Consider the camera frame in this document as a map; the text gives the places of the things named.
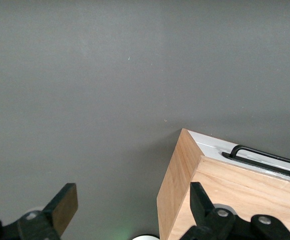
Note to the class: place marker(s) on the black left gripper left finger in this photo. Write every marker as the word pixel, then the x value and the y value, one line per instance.
pixel 59 207

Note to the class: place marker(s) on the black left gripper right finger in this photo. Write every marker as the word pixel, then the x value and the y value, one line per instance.
pixel 201 205

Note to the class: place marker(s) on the wooden drawer with white front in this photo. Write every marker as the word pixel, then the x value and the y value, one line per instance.
pixel 210 152

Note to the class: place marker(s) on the wooden drawer cabinet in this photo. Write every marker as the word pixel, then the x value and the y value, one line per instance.
pixel 235 185

